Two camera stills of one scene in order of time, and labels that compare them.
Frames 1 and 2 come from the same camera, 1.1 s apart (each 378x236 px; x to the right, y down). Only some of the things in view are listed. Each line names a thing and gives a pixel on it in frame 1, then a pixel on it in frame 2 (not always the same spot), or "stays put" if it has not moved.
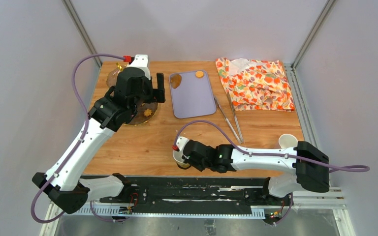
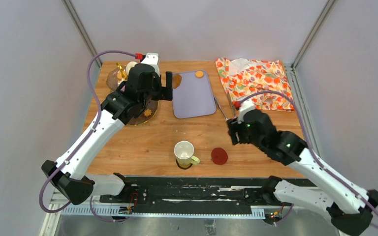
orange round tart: [199, 73] stays put
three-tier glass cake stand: [146, 112] stays put
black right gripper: [191, 162] to [234, 127]
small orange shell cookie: [147, 112] stays put
